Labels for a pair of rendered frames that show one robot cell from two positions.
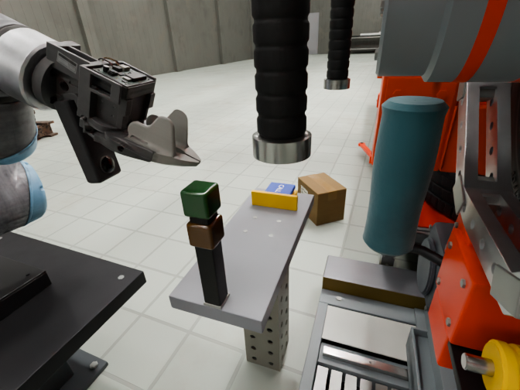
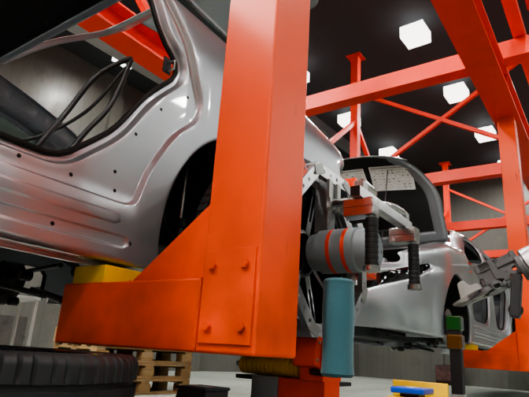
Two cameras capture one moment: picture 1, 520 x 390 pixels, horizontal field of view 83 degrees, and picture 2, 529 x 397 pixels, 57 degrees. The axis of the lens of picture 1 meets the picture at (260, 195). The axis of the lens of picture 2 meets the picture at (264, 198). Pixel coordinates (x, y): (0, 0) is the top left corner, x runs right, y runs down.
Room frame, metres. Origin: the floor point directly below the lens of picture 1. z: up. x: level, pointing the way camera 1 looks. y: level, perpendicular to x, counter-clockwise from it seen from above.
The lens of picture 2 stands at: (1.83, -0.10, 0.53)
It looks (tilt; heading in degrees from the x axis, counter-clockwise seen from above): 18 degrees up; 195
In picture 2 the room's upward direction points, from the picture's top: 4 degrees clockwise
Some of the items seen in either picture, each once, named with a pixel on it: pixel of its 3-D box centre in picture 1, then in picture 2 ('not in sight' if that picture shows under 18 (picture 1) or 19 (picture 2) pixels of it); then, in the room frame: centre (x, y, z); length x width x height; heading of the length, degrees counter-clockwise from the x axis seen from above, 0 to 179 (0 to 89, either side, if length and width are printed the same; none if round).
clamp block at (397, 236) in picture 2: not in sight; (404, 235); (0.20, -0.05, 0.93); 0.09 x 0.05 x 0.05; 69
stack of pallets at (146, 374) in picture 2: not in sight; (125, 346); (-3.83, -3.23, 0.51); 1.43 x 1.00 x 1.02; 156
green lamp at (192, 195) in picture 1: (201, 199); (454, 323); (0.35, 0.08, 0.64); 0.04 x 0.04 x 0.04; 69
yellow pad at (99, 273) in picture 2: not in sight; (109, 278); (0.58, -0.88, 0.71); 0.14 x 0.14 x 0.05; 69
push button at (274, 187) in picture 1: (279, 192); (412, 392); (0.69, -0.05, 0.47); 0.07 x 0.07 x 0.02; 69
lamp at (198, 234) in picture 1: (206, 230); (456, 342); (0.35, 0.08, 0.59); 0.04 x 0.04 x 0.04; 69
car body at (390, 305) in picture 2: not in sight; (414, 283); (-4.66, 0.23, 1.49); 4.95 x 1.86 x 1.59; 159
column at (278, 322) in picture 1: (265, 300); not in sight; (0.56, 0.00, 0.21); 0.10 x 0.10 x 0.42; 69
